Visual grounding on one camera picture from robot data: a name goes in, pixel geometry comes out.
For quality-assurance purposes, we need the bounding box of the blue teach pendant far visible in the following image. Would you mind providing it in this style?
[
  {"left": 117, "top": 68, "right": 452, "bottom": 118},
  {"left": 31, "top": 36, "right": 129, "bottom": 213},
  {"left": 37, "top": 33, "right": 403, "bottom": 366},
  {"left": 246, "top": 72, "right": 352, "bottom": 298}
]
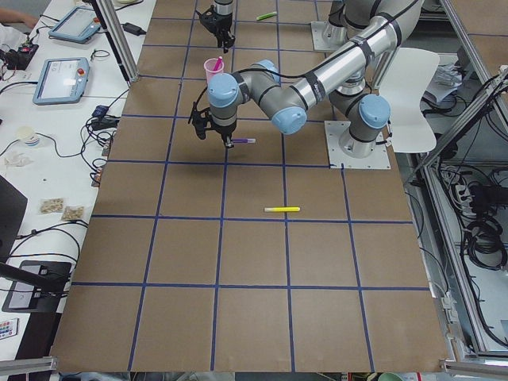
[{"left": 48, "top": 6, "right": 101, "bottom": 44}]

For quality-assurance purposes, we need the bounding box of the blue teach pendant near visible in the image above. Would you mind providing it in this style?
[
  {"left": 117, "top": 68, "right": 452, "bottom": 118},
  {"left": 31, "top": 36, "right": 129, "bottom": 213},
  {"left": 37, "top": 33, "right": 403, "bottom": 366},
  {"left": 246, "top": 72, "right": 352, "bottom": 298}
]
[{"left": 33, "top": 57, "right": 90, "bottom": 106}]

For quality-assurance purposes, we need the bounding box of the aluminium frame post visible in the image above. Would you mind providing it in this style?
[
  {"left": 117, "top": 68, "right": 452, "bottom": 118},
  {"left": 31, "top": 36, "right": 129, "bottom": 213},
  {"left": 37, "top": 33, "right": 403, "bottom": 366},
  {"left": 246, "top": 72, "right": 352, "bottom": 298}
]
[{"left": 90, "top": 0, "right": 139, "bottom": 83}]

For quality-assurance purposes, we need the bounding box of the paper cup with lid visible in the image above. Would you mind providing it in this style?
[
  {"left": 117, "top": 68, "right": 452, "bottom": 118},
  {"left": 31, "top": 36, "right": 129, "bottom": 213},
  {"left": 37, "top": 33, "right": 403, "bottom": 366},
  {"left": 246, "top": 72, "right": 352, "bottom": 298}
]
[{"left": 16, "top": 125, "right": 40, "bottom": 147}]

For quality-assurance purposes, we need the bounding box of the black power adapter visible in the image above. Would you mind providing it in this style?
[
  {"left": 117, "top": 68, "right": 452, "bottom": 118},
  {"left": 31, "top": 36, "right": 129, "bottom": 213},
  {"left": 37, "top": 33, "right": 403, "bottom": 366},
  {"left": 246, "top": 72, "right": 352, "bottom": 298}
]
[{"left": 121, "top": 22, "right": 146, "bottom": 36}]

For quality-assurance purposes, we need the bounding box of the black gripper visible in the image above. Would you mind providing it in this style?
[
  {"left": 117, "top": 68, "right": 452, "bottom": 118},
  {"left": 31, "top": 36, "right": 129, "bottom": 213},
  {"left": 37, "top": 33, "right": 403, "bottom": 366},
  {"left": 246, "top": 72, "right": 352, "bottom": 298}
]
[
  {"left": 198, "top": 7, "right": 235, "bottom": 53},
  {"left": 189, "top": 102, "right": 237, "bottom": 149}
]

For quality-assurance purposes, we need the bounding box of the pink marker pen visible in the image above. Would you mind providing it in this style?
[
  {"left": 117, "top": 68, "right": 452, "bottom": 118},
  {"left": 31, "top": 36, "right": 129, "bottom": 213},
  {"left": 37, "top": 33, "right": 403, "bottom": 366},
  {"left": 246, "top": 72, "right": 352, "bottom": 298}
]
[{"left": 213, "top": 56, "right": 223, "bottom": 72}]

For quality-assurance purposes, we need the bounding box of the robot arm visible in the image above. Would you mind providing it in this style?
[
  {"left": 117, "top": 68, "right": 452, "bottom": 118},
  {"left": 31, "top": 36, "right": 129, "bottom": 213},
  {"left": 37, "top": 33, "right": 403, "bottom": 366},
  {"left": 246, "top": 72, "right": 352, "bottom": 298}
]
[
  {"left": 189, "top": 1, "right": 422, "bottom": 148},
  {"left": 195, "top": 0, "right": 236, "bottom": 53}
]

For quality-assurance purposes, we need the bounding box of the snack bag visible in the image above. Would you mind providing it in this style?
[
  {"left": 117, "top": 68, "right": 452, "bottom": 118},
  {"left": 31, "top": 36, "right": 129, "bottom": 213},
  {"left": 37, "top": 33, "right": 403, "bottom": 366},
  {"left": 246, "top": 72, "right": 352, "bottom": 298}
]
[
  {"left": 39, "top": 198, "right": 64, "bottom": 214},
  {"left": 61, "top": 206, "right": 85, "bottom": 221}
]

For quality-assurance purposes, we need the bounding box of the white plastic chair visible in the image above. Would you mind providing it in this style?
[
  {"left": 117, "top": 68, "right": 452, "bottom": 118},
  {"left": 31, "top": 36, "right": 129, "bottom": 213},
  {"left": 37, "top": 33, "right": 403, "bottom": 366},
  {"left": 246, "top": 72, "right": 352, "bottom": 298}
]
[{"left": 374, "top": 48, "right": 440, "bottom": 153}]

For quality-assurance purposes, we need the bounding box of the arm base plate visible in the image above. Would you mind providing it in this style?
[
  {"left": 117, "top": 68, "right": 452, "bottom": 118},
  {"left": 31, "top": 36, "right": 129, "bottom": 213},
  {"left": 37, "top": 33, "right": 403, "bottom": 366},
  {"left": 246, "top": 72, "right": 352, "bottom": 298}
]
[
  {"left": 325, "top": 121, "right": 391, "bottom": 170},
  {"left": 310, "top": 21, "right": 347, "bottom": 52}
]

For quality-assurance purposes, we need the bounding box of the yellow marker pen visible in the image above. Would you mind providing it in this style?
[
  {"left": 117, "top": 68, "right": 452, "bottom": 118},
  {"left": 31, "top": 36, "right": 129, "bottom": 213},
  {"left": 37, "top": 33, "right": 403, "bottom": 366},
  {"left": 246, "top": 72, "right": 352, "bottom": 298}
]
[{"left": 264, "top": 206, "right": 301, "bottom": 213}]

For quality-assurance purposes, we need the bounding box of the pink mesh cup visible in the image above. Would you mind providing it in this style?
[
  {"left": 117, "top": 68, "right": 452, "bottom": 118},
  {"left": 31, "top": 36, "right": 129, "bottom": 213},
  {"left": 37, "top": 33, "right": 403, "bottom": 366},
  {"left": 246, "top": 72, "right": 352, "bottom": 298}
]
[{"left": 203, "top": 58, "right": 225, "bottom": 83}]

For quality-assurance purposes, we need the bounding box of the blue teach pendant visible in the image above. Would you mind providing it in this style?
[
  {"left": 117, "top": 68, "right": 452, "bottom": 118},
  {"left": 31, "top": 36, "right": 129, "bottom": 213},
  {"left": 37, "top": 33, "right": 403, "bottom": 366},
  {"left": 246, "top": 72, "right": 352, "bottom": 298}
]
[
  {"left": 48, "top": 6, "right": 101, "bottom": 44},
  {"left": 33, "top": 57, "right": 90, "bottom": 106}
]

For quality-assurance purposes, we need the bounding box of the green marker pen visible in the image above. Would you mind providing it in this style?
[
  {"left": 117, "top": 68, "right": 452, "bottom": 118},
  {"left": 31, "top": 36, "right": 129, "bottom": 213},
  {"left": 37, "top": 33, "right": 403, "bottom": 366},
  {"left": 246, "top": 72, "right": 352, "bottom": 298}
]
[{"left": 256, "top": 11, "right": 278, "bottom": 21}]

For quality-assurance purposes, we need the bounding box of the purple marker pen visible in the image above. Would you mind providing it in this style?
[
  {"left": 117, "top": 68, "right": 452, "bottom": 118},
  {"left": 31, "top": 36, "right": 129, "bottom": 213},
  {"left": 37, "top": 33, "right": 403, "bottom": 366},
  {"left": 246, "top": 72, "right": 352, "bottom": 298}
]
[{"left": 232, "top": 138, "right": 256, "bottom": 144}]

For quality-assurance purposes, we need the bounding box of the remote control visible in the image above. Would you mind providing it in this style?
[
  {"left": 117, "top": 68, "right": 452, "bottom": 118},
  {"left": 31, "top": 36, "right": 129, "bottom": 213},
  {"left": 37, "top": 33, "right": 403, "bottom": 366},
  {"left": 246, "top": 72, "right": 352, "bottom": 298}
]
[{"left": 0, "top": 317, "right": 19, "bottom": 340}]

